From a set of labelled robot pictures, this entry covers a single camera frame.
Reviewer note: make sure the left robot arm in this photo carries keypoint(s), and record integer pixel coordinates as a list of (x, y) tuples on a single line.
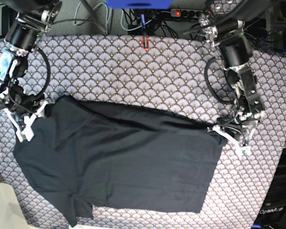
[(227, 34)]

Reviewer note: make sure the red table clamp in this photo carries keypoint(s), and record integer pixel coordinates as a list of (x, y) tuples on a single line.
[(145, 43)]

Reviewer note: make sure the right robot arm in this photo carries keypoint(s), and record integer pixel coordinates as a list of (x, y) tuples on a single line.
[(33, 21)]

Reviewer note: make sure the black power strip red switch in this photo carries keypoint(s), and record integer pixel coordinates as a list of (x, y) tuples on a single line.
[(185, 14)]

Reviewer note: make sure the black OpenArm box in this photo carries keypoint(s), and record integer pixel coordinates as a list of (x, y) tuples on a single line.
[(272, 214)]

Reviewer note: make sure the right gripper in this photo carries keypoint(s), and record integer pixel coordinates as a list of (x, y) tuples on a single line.
[(20, 104)]

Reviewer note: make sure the dark navy T-shirt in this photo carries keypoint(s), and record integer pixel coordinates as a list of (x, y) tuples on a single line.
[(113, 155)]

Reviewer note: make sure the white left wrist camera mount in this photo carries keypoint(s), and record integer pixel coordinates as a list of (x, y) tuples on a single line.
[(239, 149)]

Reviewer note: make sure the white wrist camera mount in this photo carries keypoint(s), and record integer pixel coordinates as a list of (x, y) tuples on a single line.
[(239, 149), (23, 123)]

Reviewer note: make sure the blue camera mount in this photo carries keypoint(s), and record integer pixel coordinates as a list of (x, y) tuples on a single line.
[(139, 4)]

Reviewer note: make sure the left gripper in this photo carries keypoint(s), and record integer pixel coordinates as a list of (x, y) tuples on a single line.
[(242, 131)]

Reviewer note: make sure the fan-patterned tablecloth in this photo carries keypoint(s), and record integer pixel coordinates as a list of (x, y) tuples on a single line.
[(168, 76)]

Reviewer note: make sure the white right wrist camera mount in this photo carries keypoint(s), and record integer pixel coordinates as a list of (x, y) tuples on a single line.
[(23, 123)]

